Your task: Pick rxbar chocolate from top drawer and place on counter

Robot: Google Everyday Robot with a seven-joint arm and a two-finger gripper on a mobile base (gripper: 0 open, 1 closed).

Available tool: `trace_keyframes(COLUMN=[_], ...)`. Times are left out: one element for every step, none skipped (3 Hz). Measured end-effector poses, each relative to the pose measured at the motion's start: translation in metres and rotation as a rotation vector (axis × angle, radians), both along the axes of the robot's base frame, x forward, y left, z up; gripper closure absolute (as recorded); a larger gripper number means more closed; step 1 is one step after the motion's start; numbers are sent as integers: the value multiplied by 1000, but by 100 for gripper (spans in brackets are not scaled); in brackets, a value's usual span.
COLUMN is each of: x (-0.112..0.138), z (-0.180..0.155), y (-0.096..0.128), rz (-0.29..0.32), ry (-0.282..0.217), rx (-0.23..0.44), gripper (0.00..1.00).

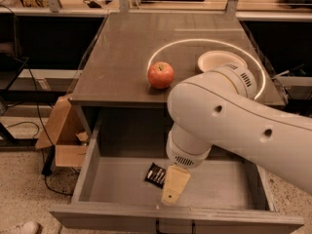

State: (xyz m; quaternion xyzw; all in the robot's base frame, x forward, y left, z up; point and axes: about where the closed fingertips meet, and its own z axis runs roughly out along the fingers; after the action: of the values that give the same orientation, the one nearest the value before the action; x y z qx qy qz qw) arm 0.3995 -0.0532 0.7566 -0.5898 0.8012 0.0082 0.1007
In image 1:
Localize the brown cardboard box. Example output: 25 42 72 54
35 95 90 168

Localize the black drawer handle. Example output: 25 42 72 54
155 220 196 234

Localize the grey counter cabinet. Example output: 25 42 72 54
69 11 287 141

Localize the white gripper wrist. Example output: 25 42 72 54
161 124 212 206

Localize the white paper bowl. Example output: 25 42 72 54
197 51 248 72

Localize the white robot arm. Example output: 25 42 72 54
166 64 312 194

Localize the white shoe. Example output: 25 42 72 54
9 220 40 234

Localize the red apple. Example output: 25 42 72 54
147 61 175 89

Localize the black rxbar chocolate wrapper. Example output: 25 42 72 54
144 163 166 188

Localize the grey open top drawer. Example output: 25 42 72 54
51 108 304 234

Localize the black floor cable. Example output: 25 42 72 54
0 4 74 197

